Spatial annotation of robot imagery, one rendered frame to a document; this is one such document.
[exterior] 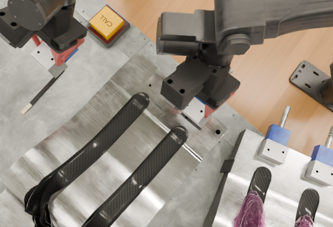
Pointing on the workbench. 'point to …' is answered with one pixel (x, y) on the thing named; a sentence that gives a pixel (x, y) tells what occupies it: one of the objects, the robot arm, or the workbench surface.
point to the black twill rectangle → (227, 166)
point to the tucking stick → (40, 94)
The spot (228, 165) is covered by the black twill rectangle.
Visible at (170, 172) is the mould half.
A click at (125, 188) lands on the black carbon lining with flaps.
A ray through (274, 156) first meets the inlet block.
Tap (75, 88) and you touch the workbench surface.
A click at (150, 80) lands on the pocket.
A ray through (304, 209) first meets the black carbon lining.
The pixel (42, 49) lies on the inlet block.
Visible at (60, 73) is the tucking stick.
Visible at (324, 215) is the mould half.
